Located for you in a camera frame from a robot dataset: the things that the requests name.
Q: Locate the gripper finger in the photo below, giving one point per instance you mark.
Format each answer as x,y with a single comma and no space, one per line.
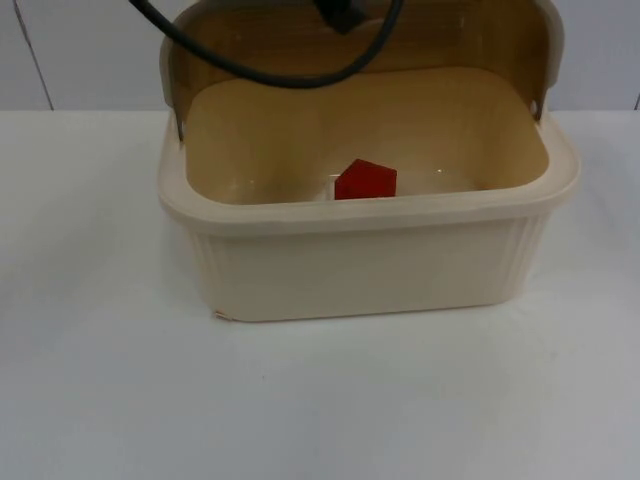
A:
341,14

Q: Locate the cream lid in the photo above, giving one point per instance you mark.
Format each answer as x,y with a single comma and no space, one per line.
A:
450,40

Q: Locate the red block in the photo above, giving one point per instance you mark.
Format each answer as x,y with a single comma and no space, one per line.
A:
362,184

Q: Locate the cream box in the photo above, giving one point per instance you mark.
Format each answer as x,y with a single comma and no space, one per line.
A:
370,265

